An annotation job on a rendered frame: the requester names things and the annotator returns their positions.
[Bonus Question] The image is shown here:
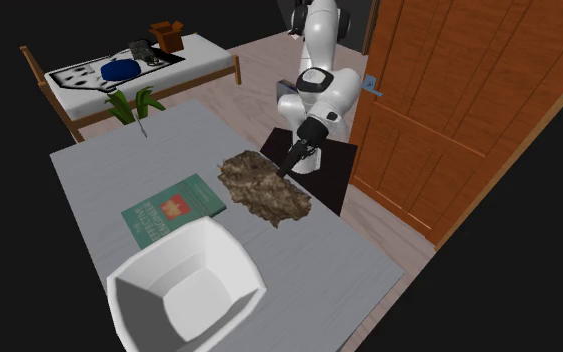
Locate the dark robot stand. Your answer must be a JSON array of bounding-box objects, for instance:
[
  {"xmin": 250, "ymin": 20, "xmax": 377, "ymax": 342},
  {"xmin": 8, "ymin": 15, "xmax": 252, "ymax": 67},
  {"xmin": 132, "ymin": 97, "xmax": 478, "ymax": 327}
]
[{"xmin": 259, "ymin": 127, "xmax": 359, "ymax": 217}]

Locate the brown shaggy cloth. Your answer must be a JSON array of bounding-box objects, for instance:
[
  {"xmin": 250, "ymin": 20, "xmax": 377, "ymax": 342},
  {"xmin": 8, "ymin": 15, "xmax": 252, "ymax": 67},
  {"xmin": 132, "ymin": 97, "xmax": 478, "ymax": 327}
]
[{"xmin": 217, "ymin": 149, "xmax": 313, "ymax": 229}]

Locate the wooden bed with white mattress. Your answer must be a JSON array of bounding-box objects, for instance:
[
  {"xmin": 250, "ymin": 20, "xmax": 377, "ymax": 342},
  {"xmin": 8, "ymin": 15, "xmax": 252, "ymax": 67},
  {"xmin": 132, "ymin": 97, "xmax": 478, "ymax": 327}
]
[{"xmin": 19, "ymin": 20, "xmax": 243, "ymax": 144}]

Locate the brown wooden door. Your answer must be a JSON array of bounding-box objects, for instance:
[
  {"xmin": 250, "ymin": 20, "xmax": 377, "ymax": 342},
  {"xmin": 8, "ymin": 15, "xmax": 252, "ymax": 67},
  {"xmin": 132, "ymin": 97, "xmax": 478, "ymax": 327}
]
[{"xmin": 348, "ymin": 0, "xmax": 563, "ymax": 252}]

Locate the green book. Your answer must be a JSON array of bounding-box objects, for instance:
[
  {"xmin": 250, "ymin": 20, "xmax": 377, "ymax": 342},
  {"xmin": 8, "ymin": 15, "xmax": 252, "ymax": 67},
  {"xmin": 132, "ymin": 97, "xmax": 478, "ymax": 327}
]
[{"xmin": 120, "ymin": 173, "xmax": 228, "ymax": 251}]

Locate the green leafy plant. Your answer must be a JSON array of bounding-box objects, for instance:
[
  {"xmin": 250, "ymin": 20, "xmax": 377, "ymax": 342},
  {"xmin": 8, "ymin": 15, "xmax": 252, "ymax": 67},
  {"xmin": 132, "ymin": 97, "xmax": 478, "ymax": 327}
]
[{"xmin": 103, "ymin": 86, "xmax": 167, "ymax": 126}]

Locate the white square bowl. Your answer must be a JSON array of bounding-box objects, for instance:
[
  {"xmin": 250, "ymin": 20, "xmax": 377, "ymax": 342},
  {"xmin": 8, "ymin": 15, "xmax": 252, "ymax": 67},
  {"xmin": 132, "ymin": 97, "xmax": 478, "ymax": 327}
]
[{"xmin": 106, "ymin": 216, "xmax": 268, "ymax": 352}]

